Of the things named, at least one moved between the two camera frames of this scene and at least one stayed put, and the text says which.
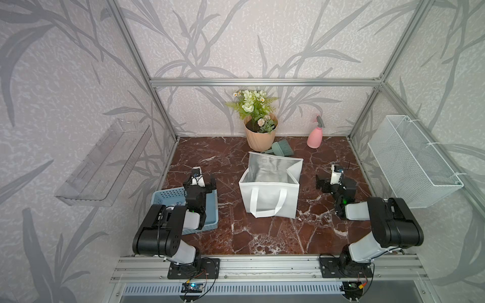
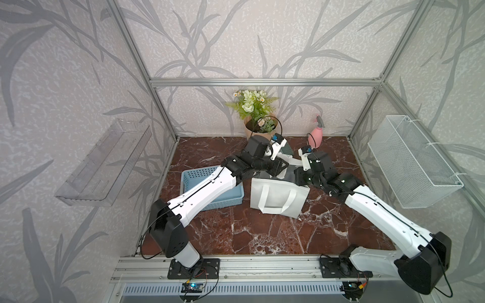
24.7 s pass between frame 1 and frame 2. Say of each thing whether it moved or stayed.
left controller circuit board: stayed
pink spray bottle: stayed
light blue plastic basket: moved
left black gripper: moved
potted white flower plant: stayed
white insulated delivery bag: moved
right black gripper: moved
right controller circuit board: stayed
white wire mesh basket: stayed
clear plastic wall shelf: stayed
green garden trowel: stayed
